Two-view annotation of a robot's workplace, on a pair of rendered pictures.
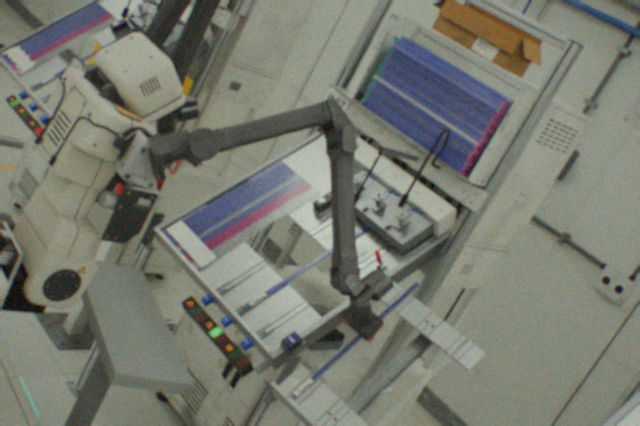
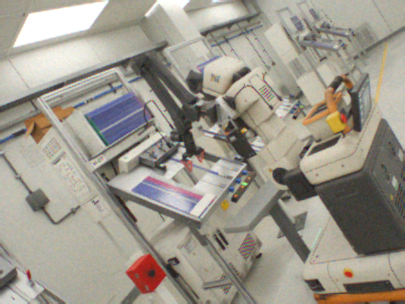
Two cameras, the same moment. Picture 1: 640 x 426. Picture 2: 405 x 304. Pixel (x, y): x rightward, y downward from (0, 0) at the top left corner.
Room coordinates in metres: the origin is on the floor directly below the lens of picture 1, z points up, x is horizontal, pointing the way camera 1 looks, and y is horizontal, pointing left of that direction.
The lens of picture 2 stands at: (2.27, 2.31, 1.23)
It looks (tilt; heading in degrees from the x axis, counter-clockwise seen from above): 6 degrees down; 273
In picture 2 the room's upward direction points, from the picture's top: 36 degrees counter-clockwise
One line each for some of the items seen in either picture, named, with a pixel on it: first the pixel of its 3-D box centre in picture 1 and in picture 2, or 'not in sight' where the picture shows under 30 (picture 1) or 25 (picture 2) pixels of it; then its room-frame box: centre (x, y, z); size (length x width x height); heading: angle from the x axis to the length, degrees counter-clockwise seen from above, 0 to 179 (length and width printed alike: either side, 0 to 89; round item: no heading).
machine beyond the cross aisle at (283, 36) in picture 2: not in sight; (305, 53); (-0.16, -4.16, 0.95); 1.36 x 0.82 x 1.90; 142
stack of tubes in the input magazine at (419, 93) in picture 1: (438, 104); (117, 119); (2.75, -0.17, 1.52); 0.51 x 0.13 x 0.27; 52
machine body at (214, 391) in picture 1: (286, 380); (198, 256); (2.88, -0.19, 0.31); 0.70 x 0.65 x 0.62; 52
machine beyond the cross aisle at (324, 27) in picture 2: not in sight; (320, 40); (-1.06, -5.30, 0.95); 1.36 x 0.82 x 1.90; 142
